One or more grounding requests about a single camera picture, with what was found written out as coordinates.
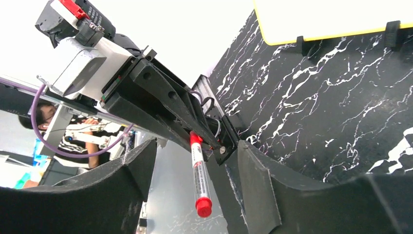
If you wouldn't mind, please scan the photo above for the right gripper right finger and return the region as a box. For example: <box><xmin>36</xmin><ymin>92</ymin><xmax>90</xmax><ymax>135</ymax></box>
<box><xmin>238</xmin><ymin>140</ymin><xmax>413</xmax><ymax>234</ymax></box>

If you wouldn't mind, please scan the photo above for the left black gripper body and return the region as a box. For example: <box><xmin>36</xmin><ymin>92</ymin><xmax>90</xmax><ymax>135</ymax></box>
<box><xmin>100</xmin><ymin>47</ymin><xmax>157</xmax><ymax>116</ymax></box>

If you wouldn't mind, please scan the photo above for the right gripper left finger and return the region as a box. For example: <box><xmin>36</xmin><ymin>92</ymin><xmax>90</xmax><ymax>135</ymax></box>
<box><xmin>0</xmin><ymin>139</ymin><xmax>157</xmax><ymax>234</ymax></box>

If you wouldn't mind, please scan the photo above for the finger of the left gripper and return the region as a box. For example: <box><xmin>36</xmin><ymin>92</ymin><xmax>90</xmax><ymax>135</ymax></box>
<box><xmin>105</xmin><ymin>95</ymin><xmax>190</xmax><ymax>151</ymax></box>
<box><xmin>131</xmin><ymin>59</ymin><xmax>221</xmax><ymax>149</ymax></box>

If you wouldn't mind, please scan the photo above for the red whiteboard marker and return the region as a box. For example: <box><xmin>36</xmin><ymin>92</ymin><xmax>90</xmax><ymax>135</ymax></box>
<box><xmin>189</xmin><ymin>131</ymin><xmax>212</xmax><ymax>218</ymax></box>

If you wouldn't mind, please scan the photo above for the yellow framed whiteboard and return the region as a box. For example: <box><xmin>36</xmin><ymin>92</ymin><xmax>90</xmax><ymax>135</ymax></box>
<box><xmin>254</xmin><ymin>0</ymin><xmax>413</xmax><ymax>46</ymax></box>

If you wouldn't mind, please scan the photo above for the person in striped shirt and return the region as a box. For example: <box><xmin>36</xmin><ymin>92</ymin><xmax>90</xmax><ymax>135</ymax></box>
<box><xmin>35</xmin><ymin>100</ymin><xmax>125</xmax><ymax>169</ymax></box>

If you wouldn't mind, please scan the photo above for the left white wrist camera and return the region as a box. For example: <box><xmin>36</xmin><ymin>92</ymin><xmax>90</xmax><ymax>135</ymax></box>
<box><xmin>37</xmin><ymin>38</ymin><xmax>132</xmax><ymax>100</ymax></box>

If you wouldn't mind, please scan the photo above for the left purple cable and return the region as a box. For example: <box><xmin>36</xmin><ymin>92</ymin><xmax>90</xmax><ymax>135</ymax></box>
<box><xmin>0</xmin><ymin>79</ymin><xmax>134</xmax><ymax>159</ymax></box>

